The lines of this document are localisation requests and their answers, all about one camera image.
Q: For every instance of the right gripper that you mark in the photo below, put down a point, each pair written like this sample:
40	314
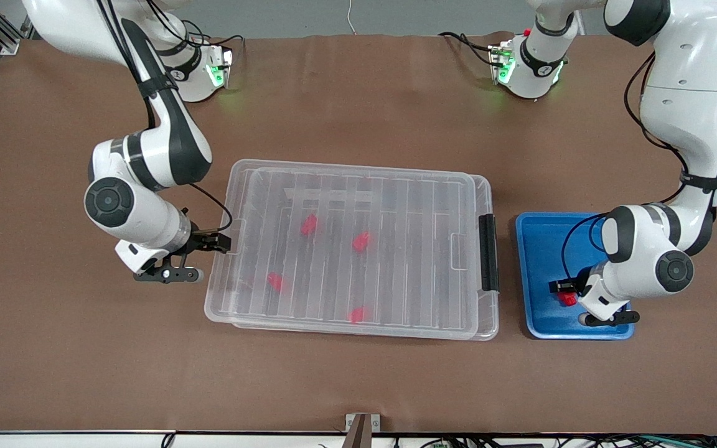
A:
200	241

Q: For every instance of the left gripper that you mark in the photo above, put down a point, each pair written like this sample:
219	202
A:
578	282

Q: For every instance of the red block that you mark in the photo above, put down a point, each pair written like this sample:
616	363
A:
358	315
276	282
568	299
309	224
361	241

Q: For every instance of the clear plastic box lid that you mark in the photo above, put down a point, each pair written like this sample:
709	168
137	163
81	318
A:
333	274

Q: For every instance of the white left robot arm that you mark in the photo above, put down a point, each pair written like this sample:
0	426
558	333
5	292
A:
682	124

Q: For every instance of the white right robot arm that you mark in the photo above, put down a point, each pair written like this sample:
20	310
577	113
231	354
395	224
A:
172	143

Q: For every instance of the black box latch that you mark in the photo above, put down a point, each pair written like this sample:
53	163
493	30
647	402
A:
488	252

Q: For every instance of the clear plastic storage box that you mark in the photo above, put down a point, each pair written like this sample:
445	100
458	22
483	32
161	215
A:
488	323

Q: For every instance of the blue plastic tray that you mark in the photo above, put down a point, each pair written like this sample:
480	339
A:
542	249

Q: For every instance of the brown table mat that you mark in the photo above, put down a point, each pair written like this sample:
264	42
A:
358	379

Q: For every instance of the grey metal table bracket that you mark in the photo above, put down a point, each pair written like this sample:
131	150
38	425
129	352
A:
361	426

